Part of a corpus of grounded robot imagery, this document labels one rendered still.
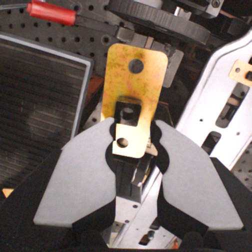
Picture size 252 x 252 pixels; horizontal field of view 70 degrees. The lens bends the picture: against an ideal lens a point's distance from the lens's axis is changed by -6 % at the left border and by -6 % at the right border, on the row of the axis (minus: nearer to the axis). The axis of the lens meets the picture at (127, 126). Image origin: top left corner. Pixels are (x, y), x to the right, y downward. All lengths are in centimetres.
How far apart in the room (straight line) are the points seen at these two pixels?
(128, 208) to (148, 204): 16
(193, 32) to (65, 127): 19
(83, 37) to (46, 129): 48
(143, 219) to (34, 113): 47
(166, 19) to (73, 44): 56
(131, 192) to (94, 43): 50
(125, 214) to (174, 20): 37
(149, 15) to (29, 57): 15
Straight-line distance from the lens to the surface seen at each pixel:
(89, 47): 70
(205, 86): 41
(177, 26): 19
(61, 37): 73
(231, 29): 55
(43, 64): 25
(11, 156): 34
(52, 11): 26
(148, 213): 61
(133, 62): 31
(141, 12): 19
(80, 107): 24
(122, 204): 41
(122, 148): 15
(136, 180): 37
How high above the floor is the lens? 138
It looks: 63 degrees down
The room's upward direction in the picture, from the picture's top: 169 degrees counter-clockwise
